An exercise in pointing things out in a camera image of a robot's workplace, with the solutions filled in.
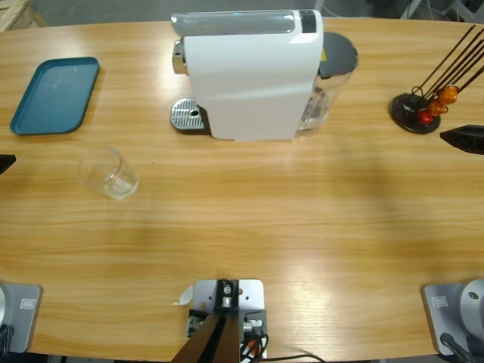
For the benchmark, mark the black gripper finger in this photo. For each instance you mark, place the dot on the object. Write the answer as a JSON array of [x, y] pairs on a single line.
[[469, 138], [7, 160]]

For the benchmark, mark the clear drinking glass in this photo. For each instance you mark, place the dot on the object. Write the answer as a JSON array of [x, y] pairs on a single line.
[[99, 166]]

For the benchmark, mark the silver coffee machine lever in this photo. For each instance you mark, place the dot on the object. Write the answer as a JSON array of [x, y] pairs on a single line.
[[227, 24]]

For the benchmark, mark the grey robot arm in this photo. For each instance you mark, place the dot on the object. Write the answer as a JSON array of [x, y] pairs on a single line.
[[453, 314], [22, 317]]

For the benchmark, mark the red coffee capsule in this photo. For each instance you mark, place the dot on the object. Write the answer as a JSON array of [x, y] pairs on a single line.
[[425, 116]]

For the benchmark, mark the white capsule coffee machine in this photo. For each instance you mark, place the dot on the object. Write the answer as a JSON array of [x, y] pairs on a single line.
[[246, 83]]

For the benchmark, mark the black capsule holder with rods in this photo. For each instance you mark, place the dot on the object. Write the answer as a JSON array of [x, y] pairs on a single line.
[[402, 109]]

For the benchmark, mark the blue plastic tray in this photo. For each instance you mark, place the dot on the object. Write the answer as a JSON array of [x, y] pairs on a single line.
[[53, 98]]

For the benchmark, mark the clear water tank grey lid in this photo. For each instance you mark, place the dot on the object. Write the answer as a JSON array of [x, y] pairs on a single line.
[[336, 53]]

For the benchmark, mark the white tape scrap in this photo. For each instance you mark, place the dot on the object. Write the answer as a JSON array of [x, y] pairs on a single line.
[[185, 296]]

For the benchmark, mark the white metal frame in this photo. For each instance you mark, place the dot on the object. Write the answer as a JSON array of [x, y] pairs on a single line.
[[414, 8]]

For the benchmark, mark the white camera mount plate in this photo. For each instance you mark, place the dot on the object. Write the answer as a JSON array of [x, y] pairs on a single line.
[[251, 291]]

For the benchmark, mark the dark camera mount post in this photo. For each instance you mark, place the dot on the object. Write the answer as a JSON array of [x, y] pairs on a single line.
[[211, 340]]

